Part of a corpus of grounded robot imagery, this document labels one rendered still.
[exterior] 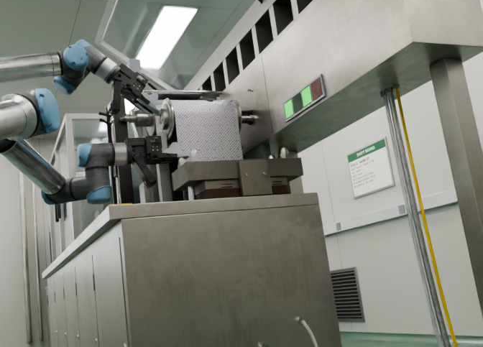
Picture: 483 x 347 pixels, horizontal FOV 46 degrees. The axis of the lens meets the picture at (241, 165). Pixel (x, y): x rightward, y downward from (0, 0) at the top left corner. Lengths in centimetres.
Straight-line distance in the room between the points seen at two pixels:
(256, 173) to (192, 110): 38
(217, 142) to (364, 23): 71
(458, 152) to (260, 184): 61
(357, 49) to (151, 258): 79
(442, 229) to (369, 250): 100
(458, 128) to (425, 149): 334
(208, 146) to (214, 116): 12
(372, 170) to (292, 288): 371
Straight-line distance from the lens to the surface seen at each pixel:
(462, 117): 153
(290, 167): 186
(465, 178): 150
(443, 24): 149
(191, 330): 161
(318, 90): 172
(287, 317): 172
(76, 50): 186
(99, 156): 184
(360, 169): 552
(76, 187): 184
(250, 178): 176
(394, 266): 527
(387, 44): 147
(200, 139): 198
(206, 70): 261
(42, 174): 177
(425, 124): 484
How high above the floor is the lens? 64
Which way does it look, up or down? 12 degrees up
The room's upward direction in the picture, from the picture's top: 8 degrees counter-clockwise
